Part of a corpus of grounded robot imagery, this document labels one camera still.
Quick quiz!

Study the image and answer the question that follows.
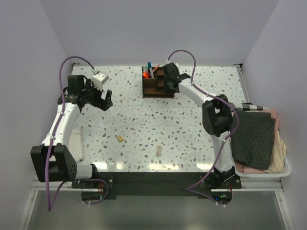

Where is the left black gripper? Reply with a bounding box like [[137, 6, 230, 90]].
[[81, 80, 112, 111]]

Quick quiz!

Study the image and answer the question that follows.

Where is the brown wooden desk organizer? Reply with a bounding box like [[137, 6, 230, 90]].
[[142, 67, 174, 98]]

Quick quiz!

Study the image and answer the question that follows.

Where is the blue capped white marker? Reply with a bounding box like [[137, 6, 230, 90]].
[[147, 62, 154, 78]]

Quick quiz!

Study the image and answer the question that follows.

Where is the beige eraser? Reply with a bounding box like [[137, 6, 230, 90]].
[[156, 146, 162, 156]]

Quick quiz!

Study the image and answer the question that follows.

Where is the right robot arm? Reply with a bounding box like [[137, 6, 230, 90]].
[[162, 63, 235, 188]]

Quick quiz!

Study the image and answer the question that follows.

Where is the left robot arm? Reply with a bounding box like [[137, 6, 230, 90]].
[[30, 72, 113, 188]]

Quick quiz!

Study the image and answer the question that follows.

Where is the black white striped cloth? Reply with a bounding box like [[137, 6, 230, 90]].
[[230, 103, 268, 111]]

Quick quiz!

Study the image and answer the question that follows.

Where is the dark grey dotted cloth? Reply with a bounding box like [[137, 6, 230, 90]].
[[231, 111, 276, 170]]

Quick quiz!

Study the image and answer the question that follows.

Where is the cream knit cloth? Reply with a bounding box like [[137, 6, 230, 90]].
[[265, 136, 287, 173]]

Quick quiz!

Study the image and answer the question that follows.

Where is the white laundry tray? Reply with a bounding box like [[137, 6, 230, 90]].
[[231, 105, 292, 179]]

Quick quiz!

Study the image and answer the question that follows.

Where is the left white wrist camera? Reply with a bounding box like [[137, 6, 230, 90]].
[[91, 69, 109, 91]]

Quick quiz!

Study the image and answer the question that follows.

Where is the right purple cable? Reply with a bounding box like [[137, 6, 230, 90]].
[[166, 49, 240, 207]]

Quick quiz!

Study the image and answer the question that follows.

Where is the purple cable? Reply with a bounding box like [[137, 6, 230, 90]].
[[44, 56, 109, 212], [166, 49, 240, 207]]

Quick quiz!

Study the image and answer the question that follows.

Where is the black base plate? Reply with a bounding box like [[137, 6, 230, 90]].
[[71, 170, 243, 200]]

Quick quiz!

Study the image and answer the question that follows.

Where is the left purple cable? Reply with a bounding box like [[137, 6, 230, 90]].
[[44, 56, 109, 212]]

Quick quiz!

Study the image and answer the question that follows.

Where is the aluminium frame rail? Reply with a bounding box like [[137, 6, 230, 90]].
[[30, 170, 284, 191]]

